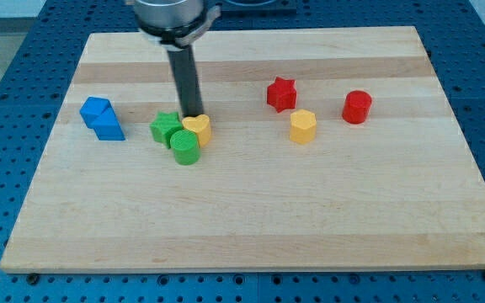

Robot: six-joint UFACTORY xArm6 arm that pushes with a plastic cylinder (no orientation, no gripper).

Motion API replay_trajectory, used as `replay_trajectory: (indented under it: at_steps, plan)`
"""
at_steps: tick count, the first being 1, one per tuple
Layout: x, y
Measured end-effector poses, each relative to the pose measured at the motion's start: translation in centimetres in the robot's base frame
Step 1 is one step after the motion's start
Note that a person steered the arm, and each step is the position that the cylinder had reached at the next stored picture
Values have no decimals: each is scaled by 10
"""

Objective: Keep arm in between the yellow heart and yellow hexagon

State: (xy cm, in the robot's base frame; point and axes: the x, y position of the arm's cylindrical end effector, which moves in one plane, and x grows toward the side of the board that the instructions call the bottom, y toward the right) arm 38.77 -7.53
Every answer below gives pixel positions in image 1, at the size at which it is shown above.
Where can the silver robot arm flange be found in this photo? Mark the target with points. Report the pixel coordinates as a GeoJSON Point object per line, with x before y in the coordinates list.
{"type": "Point", "coordinates": [174, 24]}

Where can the yellow heart block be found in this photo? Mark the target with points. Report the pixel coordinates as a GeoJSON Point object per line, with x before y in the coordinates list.
{"type": "Point", "coordinates": [201, 126]}

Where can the yellow hexagon block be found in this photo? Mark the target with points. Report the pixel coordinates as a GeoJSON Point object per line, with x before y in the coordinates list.
{"type": "Point", "coordinates": [303, 126]}

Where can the blue cube block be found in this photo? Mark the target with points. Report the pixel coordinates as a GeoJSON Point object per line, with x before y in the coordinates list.
{"type": "Point", "coordinates": [92, 108]}

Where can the green cylinder block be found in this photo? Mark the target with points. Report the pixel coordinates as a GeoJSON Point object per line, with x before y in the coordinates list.
{"type": "Point", "coordinates": [185, 147]}

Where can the red cylinder block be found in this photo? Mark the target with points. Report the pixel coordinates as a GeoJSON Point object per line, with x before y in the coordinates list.
{"type": "Point", "coordinates": [356, 107]}

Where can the green star block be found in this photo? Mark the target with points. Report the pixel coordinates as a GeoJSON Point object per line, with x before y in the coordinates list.
{"type": "Point", "coordinates": [164, 126]}

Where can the red star block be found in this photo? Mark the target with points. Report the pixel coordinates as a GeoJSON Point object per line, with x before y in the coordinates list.
{"type": "Point", "coordinates": [281, 94]}

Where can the blue triangular block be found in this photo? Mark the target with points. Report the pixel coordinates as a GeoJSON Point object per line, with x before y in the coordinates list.
{"type": "Point", "coordinates": [107, 127]}

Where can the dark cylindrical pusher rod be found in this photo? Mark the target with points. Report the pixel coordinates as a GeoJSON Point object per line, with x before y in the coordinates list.
{"type": "Point", "coordinates": [185, 76]}

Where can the wooden board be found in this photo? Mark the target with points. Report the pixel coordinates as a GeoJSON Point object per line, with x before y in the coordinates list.
{"type": "Point", "coordinates": [400, 191]}

